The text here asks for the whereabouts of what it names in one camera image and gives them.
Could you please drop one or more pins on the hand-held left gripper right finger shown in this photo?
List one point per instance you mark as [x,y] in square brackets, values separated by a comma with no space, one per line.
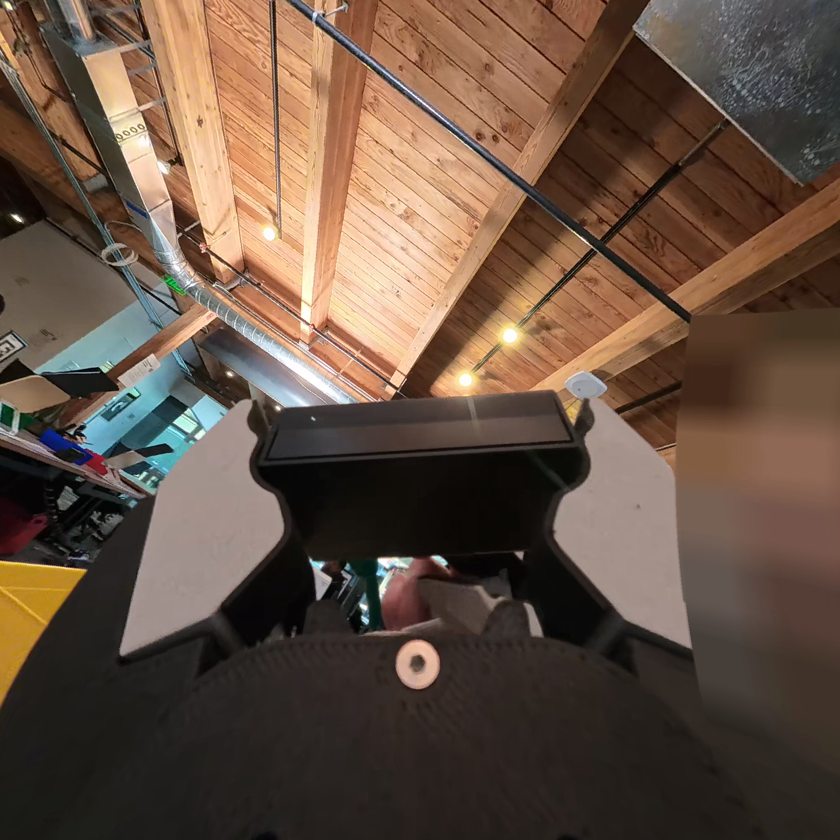
[623,525]

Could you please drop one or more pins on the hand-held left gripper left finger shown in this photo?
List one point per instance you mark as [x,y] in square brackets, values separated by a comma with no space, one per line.
[203,525]

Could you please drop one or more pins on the black ethernet port block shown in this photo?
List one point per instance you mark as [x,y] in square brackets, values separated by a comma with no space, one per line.
[420,485]

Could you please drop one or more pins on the person's right hand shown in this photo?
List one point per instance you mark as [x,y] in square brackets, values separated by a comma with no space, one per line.
[403,594]

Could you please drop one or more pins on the white ceiling sensor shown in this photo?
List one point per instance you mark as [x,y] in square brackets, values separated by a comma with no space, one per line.
[586,385]

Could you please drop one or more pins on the long wooden workbench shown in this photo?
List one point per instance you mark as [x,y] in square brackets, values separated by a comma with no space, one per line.
[65,466]

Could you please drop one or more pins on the blue storage crate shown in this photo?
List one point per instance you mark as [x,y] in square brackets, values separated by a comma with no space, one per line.
[62,446]

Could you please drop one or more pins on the black flat monitor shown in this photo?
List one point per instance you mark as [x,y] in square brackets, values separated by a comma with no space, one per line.
[82,382]

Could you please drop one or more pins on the yellow plastic bin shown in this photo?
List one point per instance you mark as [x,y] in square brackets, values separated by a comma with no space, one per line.
[33,610]

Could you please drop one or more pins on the long black ceiling pipe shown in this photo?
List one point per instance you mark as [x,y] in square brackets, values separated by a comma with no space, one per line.
[485,154]

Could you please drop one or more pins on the silver flexible duct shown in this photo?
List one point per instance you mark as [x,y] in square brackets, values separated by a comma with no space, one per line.
[249,321]

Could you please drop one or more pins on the black track light rail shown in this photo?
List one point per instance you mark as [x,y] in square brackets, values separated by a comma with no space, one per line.
[610,233]
[275,118]

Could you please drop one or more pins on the rectangular metal air duct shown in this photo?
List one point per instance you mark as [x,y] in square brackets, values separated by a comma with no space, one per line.
[124,131]

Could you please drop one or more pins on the large galvanized duct panel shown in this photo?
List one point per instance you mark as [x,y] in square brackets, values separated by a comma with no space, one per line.
[754,72]

